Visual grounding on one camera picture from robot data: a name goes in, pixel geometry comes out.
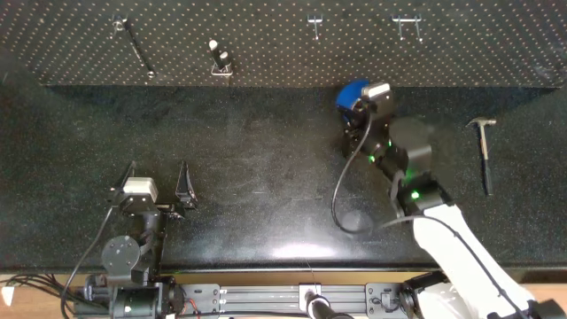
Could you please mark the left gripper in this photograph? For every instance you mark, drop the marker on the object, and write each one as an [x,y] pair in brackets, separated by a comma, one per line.
[177,207]

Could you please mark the black pliers with white tips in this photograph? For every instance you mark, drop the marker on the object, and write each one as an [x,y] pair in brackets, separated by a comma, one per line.
[218,56]

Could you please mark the roll of blue tape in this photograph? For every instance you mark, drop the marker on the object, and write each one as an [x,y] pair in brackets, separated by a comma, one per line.
[350,95]

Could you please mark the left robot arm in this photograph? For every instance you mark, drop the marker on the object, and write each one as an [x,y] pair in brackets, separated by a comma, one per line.
[121,257]

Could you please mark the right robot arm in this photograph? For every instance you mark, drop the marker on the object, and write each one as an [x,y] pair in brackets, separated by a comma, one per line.
[447,239]

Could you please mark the black pegboard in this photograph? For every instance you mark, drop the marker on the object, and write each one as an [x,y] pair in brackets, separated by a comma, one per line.
[283,49]

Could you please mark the metal hook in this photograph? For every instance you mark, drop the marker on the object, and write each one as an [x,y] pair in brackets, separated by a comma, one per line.
[406,19]
[315,28]
[117,23]
[221,73]

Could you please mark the wrench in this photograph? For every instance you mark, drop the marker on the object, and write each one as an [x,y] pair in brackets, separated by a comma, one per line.
[137,49]

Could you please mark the hammer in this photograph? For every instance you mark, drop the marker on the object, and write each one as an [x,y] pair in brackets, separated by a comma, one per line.
[485,150]

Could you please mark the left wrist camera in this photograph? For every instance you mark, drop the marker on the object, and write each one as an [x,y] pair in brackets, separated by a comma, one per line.
[141,188]

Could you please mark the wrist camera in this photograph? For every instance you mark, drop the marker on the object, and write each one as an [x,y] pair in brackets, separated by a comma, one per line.
[377,91]
[141,188]

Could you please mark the mounting rail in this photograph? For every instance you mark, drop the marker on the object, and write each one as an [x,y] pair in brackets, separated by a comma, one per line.
[266,297]

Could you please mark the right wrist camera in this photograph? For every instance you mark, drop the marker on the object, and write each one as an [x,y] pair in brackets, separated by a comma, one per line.
[377,91]

